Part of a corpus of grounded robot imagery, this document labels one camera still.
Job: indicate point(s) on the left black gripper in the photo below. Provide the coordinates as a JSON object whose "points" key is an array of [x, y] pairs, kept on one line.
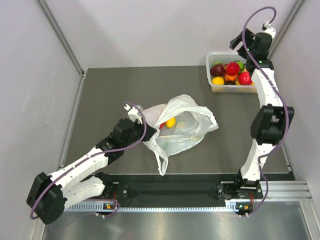
{"points": [[151, 131]]}

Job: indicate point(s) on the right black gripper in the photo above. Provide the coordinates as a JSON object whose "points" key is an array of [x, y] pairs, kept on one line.
{"points": [[248, 36]]}

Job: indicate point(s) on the orange fruit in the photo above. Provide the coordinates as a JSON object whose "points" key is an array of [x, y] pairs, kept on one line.
{"points": [[228, 77]]}

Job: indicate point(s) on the white printed plastic bag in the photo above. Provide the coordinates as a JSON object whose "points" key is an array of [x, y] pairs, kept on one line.
{"points": [[193, 122]]}

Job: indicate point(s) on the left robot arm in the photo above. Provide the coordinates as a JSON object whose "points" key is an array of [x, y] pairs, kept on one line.
{"points": [[51, 194]]}

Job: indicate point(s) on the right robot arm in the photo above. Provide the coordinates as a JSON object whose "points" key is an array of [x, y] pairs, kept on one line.
{"points": [[272, 121]]}

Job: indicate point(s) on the green striped fruit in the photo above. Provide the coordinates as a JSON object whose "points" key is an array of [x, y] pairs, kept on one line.
{"points": [[241, 66]]}

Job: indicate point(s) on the dark purple fruit front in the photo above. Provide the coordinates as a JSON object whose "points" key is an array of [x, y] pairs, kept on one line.
{"points": [[230, 83]]}

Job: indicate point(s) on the yellow fruit in bag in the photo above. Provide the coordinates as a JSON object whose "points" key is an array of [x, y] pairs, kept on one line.
{"points": [[170, 123]]}

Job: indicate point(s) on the white perforated plastic basket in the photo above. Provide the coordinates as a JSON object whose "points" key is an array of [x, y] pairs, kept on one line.
{"points": [[213, 58]]}

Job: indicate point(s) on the red apple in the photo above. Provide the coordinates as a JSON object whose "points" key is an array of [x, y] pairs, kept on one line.
{"points": [[217, 70]]}

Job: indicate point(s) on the yellow lemon left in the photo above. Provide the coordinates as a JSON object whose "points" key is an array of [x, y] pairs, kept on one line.
{"points": [[218, 80]]}

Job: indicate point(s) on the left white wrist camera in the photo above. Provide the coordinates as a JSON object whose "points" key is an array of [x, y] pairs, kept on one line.
{"points": [[134, 112]]}

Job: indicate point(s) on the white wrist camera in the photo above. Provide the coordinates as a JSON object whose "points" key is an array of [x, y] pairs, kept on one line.
{"points": [[134, 112], [268, 29]]}

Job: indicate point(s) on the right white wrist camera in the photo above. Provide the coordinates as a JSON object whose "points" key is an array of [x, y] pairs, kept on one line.
{"points": [[268, 29]]}

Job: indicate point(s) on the slotted cable duct rail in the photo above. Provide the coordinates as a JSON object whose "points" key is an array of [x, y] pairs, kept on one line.
{"points": [[102, 207]]}

